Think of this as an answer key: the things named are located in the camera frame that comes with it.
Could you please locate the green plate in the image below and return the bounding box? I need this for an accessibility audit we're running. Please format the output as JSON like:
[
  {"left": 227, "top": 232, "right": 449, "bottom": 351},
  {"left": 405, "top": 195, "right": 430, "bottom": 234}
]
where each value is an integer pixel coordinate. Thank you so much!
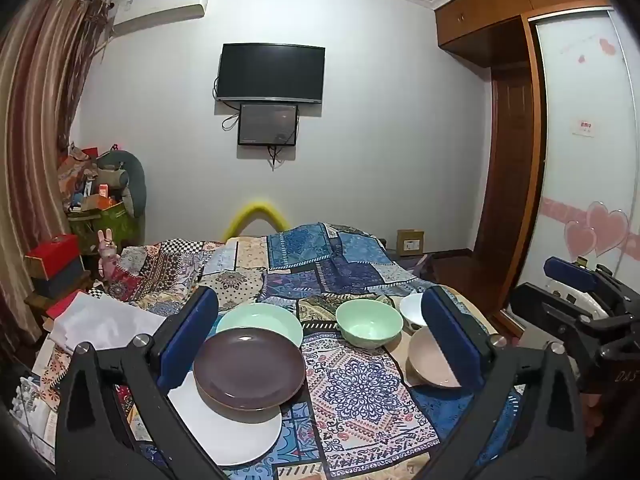
[{"left": 215, "top": 302, "right": 304, "bottom": 348}]

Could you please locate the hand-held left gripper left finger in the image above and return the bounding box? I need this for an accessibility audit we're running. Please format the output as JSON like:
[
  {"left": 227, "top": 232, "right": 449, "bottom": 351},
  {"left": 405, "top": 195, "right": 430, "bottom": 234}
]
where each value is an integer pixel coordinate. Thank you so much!
[{"left": 55, "top": 285, "right": 236, "bottom": 480}]

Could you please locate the white sliding door with hearts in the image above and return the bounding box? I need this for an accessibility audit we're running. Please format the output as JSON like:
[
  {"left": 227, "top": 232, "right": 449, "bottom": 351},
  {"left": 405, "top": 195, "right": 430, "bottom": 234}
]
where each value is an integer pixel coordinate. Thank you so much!
[{"left": 517, "top": 7, "right": 640, "bottom": 321}]

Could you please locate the white air conditioner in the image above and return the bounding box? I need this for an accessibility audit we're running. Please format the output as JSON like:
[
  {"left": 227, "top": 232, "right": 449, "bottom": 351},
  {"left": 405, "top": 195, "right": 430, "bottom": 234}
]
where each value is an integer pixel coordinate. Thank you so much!
[{"left": 111, "top": 0, "right": 211, "bottom": 38}]

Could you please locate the pink bowl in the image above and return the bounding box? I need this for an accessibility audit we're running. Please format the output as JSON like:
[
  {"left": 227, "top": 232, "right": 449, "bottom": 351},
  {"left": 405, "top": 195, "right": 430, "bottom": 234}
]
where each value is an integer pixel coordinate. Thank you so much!
[{"left": 407, "top": 326, "right": 463, "bottom": 389}]

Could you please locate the white folded cloth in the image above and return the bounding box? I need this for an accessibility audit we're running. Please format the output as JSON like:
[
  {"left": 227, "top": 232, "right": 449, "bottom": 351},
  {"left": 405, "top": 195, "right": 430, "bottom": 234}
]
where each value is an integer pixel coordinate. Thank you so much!
[{"left": 50, "top": 290, "right": 168, "bottom": 353}]

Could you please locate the small black wall screen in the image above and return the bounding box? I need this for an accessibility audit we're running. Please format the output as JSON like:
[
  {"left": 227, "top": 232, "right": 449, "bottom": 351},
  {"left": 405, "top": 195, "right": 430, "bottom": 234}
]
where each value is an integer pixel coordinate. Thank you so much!
[{"left": 238, "top": 103, "right": 299, "bottom": 146}]

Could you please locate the green box of clutter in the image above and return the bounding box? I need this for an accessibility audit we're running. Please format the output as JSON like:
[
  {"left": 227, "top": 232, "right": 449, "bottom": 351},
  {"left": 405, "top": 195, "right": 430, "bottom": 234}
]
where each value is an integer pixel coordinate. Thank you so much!
[{"left": 67, "top": 202, "right": 141, "bottom": 256}]

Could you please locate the brown plate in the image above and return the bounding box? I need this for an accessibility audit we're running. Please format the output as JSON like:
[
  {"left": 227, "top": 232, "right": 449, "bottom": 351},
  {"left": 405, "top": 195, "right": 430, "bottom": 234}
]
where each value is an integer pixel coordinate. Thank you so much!
[{"left": 192, "top": 327, "right": 307, "bottom": 411}]

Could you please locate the cardboard box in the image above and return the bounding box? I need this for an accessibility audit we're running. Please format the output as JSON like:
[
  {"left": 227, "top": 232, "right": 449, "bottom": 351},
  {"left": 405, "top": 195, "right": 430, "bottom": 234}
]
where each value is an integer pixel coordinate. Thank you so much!
[{"left": 396, "top": 229, "right": 426, "bottom": 257}]

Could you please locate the pink rabbit toy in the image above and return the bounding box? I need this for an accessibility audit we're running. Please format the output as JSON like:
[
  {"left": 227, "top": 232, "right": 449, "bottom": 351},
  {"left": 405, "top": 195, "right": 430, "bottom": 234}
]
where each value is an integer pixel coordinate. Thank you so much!
[{"left": 96, "top": 228, "right": 121, "bottom": 278}]

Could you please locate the person's right hand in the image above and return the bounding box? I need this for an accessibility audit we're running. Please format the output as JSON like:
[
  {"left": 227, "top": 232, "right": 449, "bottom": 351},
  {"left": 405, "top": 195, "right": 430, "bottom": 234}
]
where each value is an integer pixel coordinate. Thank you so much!
[{"left": 580, "top": 391, "right": 608, "bottom": 441}]

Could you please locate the dark grey box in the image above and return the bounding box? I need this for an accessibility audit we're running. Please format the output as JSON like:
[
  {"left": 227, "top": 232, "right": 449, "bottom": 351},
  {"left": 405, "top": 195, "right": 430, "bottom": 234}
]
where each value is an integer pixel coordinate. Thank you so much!
[{"left": 32, "top": 259, "right": 91, "bottom": 298}]

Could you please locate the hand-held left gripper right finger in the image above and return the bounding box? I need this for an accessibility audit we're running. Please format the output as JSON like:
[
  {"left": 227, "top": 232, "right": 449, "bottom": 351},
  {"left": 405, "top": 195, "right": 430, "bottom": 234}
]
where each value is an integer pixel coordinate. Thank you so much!
[{"left": 421, "top": 285, "right": 588, "bottom": 480}]

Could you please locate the black wall television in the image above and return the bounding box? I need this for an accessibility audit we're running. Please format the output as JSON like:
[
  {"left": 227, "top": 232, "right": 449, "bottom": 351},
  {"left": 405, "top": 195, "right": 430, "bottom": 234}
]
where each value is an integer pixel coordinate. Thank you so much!
[{"left": 216, "top": 43, "right": 326, "bottom": 105}]

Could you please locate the red box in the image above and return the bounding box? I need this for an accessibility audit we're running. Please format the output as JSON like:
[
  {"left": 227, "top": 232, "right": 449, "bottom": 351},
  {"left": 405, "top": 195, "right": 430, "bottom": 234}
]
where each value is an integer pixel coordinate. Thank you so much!
[{"left": 25, "top": 234, "right": 81, "bottom": 281}]

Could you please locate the grey neck pillow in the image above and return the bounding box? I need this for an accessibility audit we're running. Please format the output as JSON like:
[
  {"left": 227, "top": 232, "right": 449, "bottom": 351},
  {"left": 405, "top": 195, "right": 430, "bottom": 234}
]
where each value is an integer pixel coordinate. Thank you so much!
[{"left": 97, "top": 150, "right": 147, "bottom": 218}]

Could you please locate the yellow foam tube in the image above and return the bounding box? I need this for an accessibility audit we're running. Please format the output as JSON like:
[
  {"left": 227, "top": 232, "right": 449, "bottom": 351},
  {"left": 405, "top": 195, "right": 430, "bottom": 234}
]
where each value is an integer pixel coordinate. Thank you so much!
[{"left": 222, "top": 201, "right": 291, "bottom": 241}]

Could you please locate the patchwork blanket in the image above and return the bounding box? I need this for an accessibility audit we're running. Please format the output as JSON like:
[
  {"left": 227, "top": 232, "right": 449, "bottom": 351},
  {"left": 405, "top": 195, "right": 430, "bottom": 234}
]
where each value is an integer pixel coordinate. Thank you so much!
[{"left": 30, "top": 221, "right": 531, "bottom": 480}]

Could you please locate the patterned paper bag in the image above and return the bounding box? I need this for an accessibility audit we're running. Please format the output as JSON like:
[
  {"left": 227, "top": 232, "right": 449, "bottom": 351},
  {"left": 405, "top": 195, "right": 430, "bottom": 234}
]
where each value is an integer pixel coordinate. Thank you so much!
[{"left": 57, "top": 147, "right": 101, "bottom": 211}]

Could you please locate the striped brown curtain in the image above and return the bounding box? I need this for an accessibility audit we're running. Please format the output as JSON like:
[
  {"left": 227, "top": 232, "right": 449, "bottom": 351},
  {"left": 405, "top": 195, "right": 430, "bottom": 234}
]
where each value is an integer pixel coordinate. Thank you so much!
[{"left": 0, "top": 0, "right": 113, "bottom": 341}]

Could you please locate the green bowl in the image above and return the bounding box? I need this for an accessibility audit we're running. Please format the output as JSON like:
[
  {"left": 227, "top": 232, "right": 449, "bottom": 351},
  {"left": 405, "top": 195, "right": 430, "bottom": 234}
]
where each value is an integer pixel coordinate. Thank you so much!
[{"left": 335, "top": 300, "right": 404, "bottom": 350}]

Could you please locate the white bowl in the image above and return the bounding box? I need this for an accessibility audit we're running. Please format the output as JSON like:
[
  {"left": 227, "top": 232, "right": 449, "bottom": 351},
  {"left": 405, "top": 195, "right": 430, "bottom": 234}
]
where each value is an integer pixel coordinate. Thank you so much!
[{"left": 398, "top": 292, "right": 431, "bottom": 331}]

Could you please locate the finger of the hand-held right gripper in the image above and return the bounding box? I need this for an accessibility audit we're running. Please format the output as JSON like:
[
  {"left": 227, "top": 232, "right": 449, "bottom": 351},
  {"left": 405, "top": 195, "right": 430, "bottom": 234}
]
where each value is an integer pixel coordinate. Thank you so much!
[
  {"left": 544, "top": 256, "right": 599, "bottom": 294},
  {"left": 509, "top": 283, "right": 609, "bottom": 347}
]

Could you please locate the white plate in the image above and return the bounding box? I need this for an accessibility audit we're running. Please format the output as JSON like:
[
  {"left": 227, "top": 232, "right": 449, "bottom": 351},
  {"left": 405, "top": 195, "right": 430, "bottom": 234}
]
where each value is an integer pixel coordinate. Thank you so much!
[{"left": 166, "top": 370, "right": 283, "bottom": 467}]

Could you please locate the wooden wardrobe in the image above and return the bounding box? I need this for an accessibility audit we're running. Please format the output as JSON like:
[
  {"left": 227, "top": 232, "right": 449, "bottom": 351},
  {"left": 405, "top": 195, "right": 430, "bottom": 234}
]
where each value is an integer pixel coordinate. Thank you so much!
[{"left": 434, "top": 0, "right": 616, "bottom": 333}]

